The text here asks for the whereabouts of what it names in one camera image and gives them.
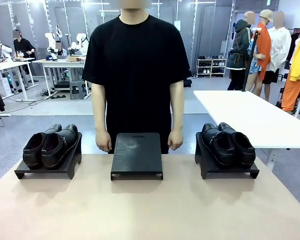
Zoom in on person's right hand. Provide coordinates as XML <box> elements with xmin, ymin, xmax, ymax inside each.
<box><xmin>95</xmin><ymin>129</ymin><xmax>113</xmax><ymax>153</ymax></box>

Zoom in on person's left hand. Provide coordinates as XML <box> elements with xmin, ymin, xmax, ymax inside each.
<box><xmin>167</xmin><ymin>129</ymin><xmax>185</xmax><ymax>151</ymax></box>

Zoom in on person's left forearm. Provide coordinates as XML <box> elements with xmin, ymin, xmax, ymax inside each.
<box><xmin>169</xmin><ymin>79</ymin><xmax>186</xmax><ymax>133</ymax></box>

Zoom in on person's right forearm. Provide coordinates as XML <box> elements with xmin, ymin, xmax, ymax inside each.
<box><xmin>90</xmin><ymin>81</ymin><xmax>109</xmax><ymax>133</ymax></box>

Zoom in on black shoe stand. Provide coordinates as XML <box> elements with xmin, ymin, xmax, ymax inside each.
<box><xmin>110</xmin><ymin>132</ymin><xmax>164</xmax><ymax>181</ymax></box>
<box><xmin>13</xmin><ymin>131</ymin><xmax>83</xmax><ymax>181</ymax></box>
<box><xmin>194</xmin><ymin>131</ymin><xmax>261</xmax><ymax>180</ymax></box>

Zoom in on person in black t-shirt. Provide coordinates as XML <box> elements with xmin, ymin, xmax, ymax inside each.
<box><xmin>81</xmin><ymin>8</ymin><xmax>192</xmax><ymax>155</ymax></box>

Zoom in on seated person in background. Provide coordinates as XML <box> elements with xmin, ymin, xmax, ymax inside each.
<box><xmin>54</xmin><ymin>39</ymin><xmax>67</xmax><ymax>56</ymax></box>

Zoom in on standing person in black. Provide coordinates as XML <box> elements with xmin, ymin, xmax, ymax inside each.
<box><xmin>12</xmin><ymin>29</ymin><xmax>37</xmax><ymax>60</ymax></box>

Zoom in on person in white shirt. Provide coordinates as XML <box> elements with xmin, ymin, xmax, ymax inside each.
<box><xmin>261</xmin><ymin>11</ymin><xmax>293</xmax><ymax>102</ymax></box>

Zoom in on grey plastic stool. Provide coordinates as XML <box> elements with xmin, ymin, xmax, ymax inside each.
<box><xmin>69</xmin><ymin>80</ymin><xmax>88</xmax><ymax>101</ymax></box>

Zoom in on large white table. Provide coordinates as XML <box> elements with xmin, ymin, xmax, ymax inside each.
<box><xmin>193</xmin><ymin>89</ymin><xmax>300</xmax><ymax>173</ymax></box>

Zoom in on white shoe rack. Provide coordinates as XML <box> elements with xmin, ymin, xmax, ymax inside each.
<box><xmin>195</xmin><ymin>57</ymin><xmax>228</xmax><ymax>78</ymax></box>

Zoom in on cardboard box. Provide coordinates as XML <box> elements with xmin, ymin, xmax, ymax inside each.
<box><xmin>65</xmin><ymin>55</ymin><xmax>87</xmax><ymax>63</ymax></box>

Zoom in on white background robot table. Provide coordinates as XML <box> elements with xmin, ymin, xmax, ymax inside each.
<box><xmin>31</xmin><ymin>57</ymin><xmax>92</xmax><ymax>97</ymax></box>

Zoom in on mannequin in dark green jacket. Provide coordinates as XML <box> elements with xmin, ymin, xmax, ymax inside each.
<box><xmin>225</xmin><ymin>10</ymin><xmax>256</xmax><ymax>92</ymax></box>

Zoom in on white background work table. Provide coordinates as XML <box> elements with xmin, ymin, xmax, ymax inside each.
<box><xmin>0</xmin><ymin>56</ymin><xmax>40</xmax><ymax>102</ymax></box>

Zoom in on orange trousers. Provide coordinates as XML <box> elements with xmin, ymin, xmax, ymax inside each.
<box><xmin>280</xmin><ymin>79</ymin><xmax>300</xmax><ymax>113</ymax></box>

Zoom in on mannequin in orange top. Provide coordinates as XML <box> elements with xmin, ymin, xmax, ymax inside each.
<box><xmin>244</xmin><ymin>9</ymin><xmax>274</xmax><ymax>101</ymax></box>

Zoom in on black camera tripod pole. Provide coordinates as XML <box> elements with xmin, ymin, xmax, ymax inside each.
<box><xmin>241</xmin><ymin>27</ymin><xmax>263</xmax><ymax>93</ymax></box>

